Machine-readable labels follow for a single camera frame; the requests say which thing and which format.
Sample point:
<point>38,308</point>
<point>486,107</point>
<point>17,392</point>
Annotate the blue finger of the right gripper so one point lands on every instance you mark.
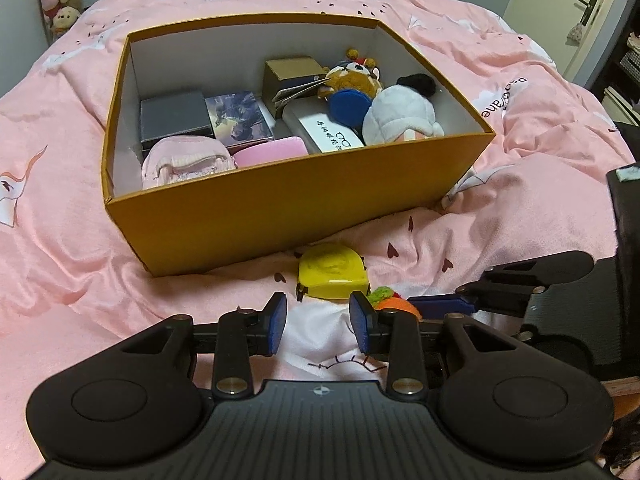
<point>438,306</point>
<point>506,288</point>

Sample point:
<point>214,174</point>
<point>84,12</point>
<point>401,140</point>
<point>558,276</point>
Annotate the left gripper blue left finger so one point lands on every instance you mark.
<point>241,334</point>

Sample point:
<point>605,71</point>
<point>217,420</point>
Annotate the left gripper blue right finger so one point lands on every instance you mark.
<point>394,335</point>

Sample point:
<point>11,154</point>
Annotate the orange crochet ball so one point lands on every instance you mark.
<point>385,298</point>

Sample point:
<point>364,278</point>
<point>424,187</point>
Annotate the yellow tape measure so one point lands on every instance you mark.
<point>331,272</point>

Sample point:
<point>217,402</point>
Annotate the pink embroidered pouch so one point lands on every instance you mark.
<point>182,158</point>

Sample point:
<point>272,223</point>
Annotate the pink wallet case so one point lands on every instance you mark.
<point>270,151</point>

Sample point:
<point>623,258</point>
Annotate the white striped plush toy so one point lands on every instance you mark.
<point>402,112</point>

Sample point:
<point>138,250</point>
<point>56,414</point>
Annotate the purple art card box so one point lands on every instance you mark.
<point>237,120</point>

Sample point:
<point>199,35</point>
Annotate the white glasses case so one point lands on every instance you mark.
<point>310,120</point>

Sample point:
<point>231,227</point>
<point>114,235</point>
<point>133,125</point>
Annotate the dark grey gift box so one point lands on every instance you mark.
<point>174,114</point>

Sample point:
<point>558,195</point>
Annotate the brown dog plush toy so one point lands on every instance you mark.
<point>350,88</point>

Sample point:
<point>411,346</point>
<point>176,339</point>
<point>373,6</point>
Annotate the gold jewellery box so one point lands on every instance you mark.
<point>284,73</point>

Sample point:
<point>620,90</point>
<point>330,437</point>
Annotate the person's right hand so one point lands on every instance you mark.
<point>622,443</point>

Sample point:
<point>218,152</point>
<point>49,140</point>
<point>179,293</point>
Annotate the pink cloud print duvet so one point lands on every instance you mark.
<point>71,286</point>

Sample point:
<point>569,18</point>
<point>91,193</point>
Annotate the orange cardboard storage box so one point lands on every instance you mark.
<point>202,224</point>

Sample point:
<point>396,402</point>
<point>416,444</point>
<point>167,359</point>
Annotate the dark shelf with clutter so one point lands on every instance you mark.
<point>618,81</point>

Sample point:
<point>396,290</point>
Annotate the cream door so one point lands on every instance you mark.
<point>566,29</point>

